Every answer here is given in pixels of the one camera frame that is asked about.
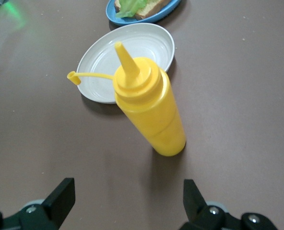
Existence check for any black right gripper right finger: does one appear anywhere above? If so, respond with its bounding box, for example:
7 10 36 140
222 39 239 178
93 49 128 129
180 179 279 230

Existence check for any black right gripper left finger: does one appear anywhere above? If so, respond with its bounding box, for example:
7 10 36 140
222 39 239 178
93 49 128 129
0 177 75 230

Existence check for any yellow squeeze bottle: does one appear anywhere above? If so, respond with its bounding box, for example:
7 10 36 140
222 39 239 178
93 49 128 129
67 41 187 158

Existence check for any brown bread slice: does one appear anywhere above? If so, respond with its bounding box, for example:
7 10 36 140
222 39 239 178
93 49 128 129
114 0 174 21

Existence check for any green lettuce leaf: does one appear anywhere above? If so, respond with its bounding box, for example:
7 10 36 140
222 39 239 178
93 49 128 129
115 0 149 19

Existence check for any beige plate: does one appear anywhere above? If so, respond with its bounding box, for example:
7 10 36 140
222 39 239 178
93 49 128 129
76 23 176 104

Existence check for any blue plate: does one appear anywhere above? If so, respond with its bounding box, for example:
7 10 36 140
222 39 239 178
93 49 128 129
105 0 182 26

